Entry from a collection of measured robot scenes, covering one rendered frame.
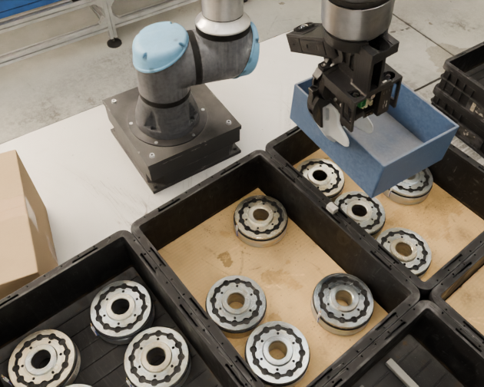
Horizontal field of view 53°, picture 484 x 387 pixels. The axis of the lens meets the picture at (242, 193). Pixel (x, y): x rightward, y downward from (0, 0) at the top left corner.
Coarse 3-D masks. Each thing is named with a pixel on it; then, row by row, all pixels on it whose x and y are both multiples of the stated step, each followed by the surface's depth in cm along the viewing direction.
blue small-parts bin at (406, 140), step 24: (408, 96) 76; (312, 120) 75; (384, 120) 80; (408, 120) 78; (432, 120) 74; (336, 144) 72; (360, 144) 67; (384, 144) 77; (408, 144) 77; (432, 144) 69; (360, 168) 70; (384, 168) 65; (408, 168) 70
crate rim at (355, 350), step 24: (192, 192) 88; (144, 216) 85; (336, 216) 85; (144, 240) 82; (360, 240) 82; (384, 264) 81; (408, 288) 77; (216, 336) 72; (240, 360) 70; (336, 360) 70; (312, 384) 68
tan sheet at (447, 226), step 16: (304, 160) 106; (432, 192) 101; (384, 208) 98; (400, 208) 98; (416, 208) 99; (432, 208) 99; (448, 208) 99; (464, 208) 99; (384, 224) 96; (400, 224) 96; (416, 224) 96; (432, 224) 96; (448, 224) 96; (464, 224) 96; (480, 224) 96; (432, 240) 94; (448, 240) 94; (464, 240) 94; (432, 256) 92; (448, 256) 92; (432, 272) 90
